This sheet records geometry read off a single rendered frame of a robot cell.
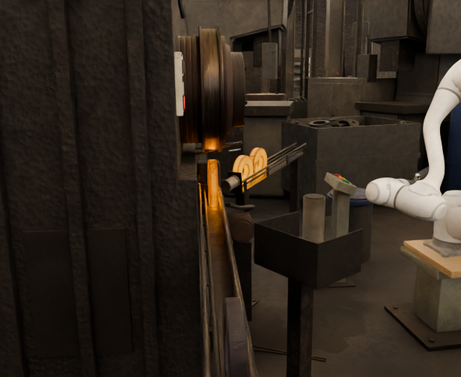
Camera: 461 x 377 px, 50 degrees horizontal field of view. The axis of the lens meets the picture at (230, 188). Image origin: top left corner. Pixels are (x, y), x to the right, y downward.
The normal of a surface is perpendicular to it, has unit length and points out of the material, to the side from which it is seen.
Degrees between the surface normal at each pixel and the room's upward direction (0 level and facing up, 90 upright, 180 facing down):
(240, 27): 90
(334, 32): 90
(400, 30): 92
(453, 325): 90
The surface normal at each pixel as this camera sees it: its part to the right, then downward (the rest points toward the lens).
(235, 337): 0.05, -0.48
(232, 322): 0.03, -0.71
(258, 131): -0.17, 0.23
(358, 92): -0.91, 0.11
